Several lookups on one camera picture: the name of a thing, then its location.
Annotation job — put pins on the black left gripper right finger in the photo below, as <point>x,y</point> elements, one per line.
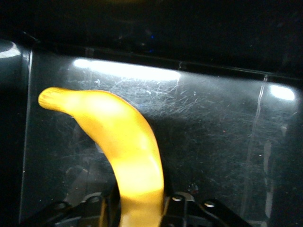
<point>168,189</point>

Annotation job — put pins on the black plastic box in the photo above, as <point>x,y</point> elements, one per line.
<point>213,142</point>

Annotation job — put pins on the yellow banana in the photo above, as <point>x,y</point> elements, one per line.
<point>132,146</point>

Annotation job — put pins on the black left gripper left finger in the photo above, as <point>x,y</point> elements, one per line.
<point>111,210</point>

